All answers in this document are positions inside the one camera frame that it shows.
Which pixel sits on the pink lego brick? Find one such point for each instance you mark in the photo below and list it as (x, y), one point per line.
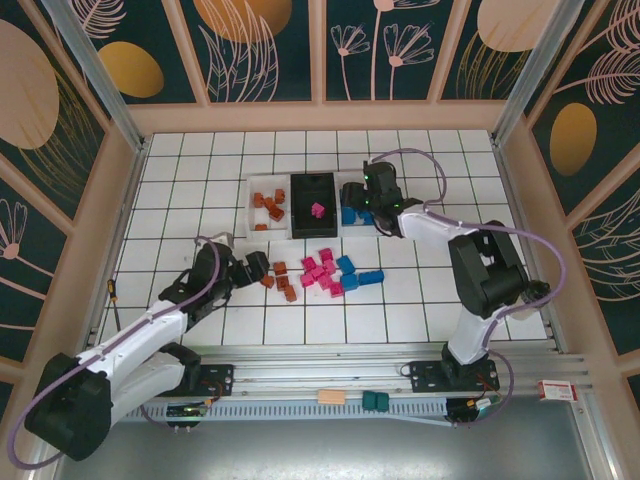
(336, 289)
(318, 272)
(329, 267)
(326, 255)
(310, 263)
(306, 280)
(325, 284)
(317, 210)

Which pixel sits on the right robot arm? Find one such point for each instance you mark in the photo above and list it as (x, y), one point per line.
(490, 270)

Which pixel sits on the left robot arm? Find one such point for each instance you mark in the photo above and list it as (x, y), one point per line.
(125, 342)

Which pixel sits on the white plastic container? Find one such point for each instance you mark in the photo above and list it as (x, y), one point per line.
(360, 228)
(256, 215)

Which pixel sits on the black plastic container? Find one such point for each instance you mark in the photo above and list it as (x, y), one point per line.
(305, 200)

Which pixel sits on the long blue lego brick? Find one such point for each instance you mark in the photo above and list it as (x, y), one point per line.
(371, 277)

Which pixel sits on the yellow black screwdriver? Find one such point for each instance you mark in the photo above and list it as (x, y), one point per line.
(112, 291)

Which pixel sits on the green circuit board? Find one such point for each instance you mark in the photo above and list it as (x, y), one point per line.
(475, 407)
(186, 411)

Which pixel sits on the small wooden block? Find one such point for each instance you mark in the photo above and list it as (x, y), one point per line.
(331, 397)

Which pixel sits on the teal block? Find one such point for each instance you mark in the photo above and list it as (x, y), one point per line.
(369, 401)
(382, 401)

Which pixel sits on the red white small box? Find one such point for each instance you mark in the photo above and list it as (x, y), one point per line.
(556, 390)

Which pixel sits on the aluminium side rail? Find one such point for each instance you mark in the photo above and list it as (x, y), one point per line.
(530, 240)
(117, 240)

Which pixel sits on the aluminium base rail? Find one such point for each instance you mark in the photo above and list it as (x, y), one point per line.
(325, 370)

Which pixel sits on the aluminium frame post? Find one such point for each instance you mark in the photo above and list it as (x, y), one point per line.
(95, 75)
(530, 65)

